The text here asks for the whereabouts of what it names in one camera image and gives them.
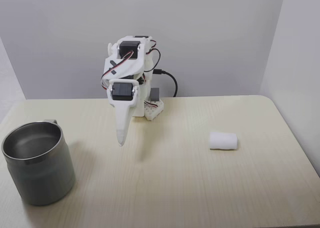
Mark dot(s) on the white dressing roll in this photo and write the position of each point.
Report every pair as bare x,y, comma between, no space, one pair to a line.
223,141

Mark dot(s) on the stainless steel cup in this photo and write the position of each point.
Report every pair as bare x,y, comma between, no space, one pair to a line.
40,168

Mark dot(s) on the grey clamp block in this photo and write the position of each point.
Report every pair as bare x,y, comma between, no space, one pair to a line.
155,94

